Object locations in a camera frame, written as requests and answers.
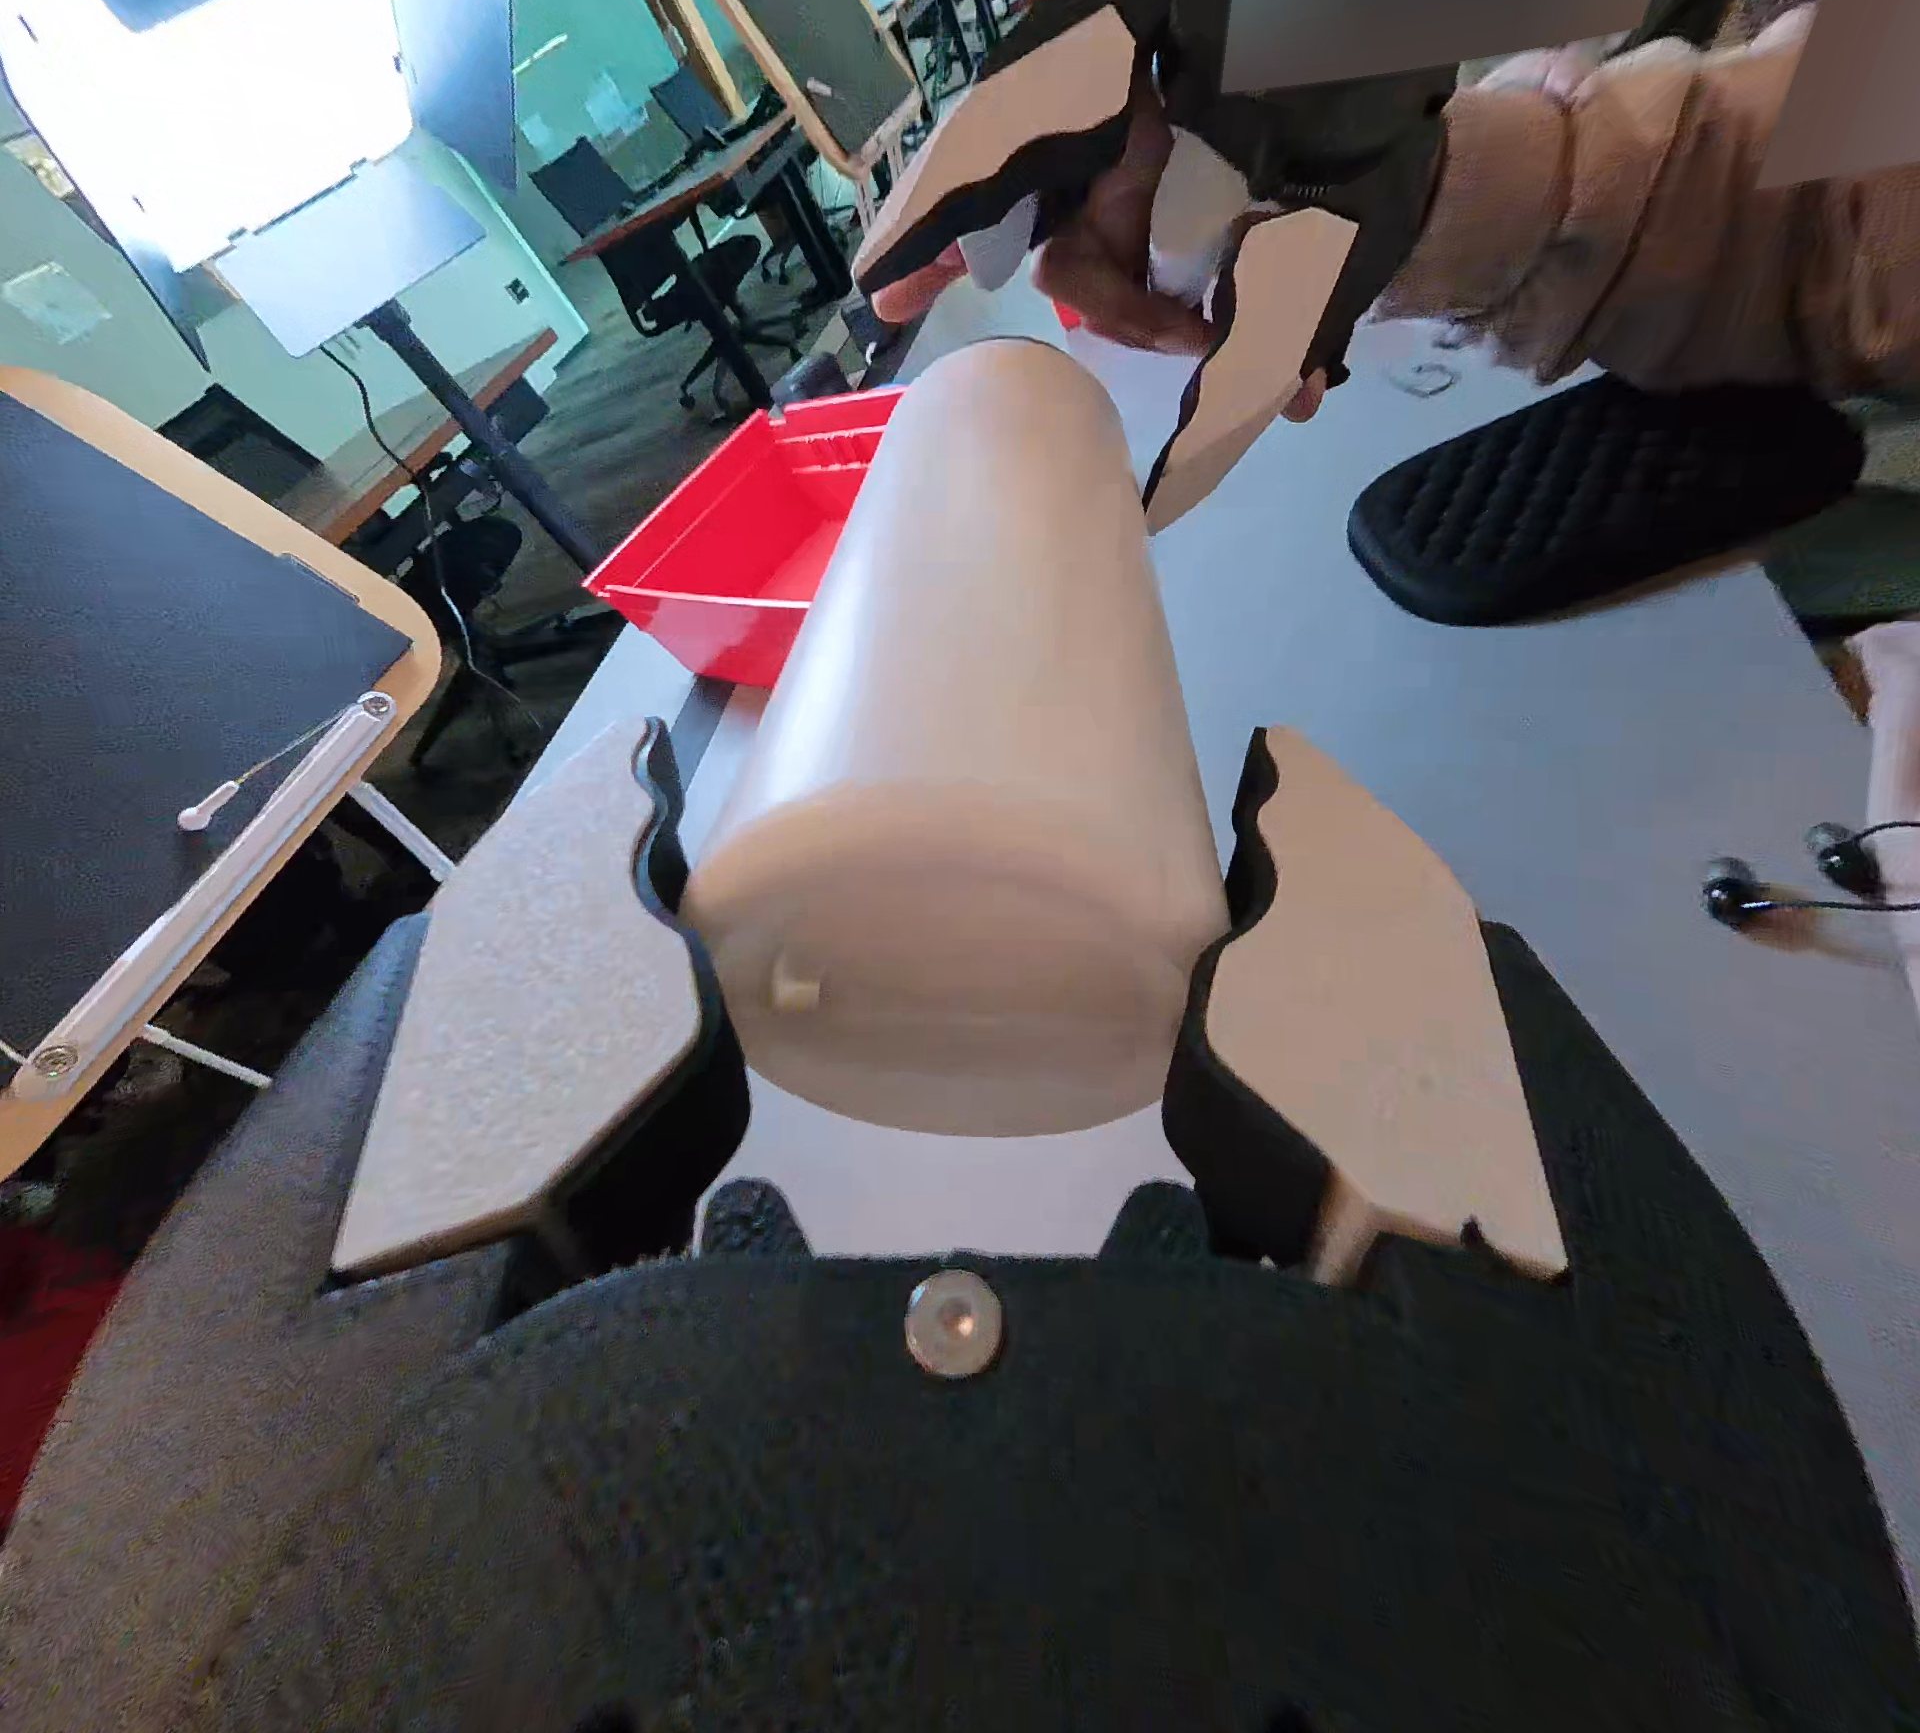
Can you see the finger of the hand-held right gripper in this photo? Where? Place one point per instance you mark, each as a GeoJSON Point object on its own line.
{"type": "Point", "coordinates": [1021, 98]}
{"type": "Point", "coordinates": [1275, 309]}

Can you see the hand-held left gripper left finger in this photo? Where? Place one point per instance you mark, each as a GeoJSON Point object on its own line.
{"type": "Point", "coordinates": [525, 1013]}

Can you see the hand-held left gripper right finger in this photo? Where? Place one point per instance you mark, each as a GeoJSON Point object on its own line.
{"type": "Point", "coordinates": [1381, 1013]}

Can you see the white bottle with black cap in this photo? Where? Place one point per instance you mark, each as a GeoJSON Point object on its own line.
{"type": "Point", "coordinates": [975, 714]}

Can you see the white metal board stand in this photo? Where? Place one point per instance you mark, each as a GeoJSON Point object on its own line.
{"type": "Point", "coordinates": [211, 898]}

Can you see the black power adapter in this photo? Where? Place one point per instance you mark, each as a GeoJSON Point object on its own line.
{"type": "Point", "coordinates": [811, 380]}

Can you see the wooden edged office desk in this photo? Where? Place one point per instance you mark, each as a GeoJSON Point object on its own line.
{"type": "Point", "coordinates": [674, 180]}

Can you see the black office chair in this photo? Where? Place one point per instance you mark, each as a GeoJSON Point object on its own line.
{"type": "Point", "coordinates": [691, 278]}

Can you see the black chair armrest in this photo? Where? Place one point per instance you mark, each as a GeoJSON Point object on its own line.
{"type": "Point", "coordinates": [1604, 502]}

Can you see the red plastic bin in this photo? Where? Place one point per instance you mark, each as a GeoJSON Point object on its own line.
{"type": "Point", "coordinates": [721, 562]}

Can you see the red bag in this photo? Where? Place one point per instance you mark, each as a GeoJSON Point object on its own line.
{"type": "Point", "coordinates": [52, 1357]}

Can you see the dark office chair seat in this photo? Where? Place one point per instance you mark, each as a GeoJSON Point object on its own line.
{"type": "Point", "coordinates": [1853, 562]}

